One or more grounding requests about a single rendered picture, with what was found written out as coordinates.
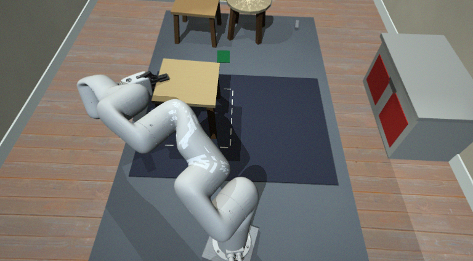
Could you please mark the dark navy floor mat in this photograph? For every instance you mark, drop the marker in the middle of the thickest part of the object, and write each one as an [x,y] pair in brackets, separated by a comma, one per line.
[279,133]

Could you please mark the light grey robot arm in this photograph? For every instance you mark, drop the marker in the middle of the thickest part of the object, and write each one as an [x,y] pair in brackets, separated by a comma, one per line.
[227,218]

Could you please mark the green square block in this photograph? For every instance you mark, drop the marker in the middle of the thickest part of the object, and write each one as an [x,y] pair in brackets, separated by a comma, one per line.
[223,56]

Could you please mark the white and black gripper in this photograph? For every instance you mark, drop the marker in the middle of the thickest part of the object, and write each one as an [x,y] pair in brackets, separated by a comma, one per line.
[145,78]

